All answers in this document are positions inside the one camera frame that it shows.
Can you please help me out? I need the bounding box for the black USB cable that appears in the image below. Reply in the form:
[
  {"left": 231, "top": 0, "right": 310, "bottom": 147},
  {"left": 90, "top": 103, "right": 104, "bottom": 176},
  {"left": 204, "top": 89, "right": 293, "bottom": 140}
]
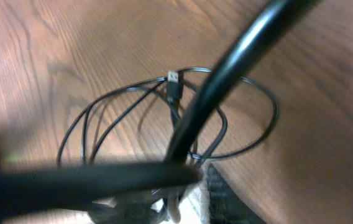
[{"left": 0, "top": 0, "right": 320, "bottom": 224}]

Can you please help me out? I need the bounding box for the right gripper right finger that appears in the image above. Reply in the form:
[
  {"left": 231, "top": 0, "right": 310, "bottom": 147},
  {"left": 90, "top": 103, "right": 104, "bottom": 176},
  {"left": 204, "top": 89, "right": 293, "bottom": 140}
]
[{"left": 206, "top": 164, "right": 265, "bottom": 224}]

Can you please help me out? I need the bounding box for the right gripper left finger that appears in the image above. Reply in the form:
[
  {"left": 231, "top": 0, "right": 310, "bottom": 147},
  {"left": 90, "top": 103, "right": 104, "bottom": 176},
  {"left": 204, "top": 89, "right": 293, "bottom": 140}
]
[{"left": 86, "top": 189, "right": 164, "bottom": 224}]

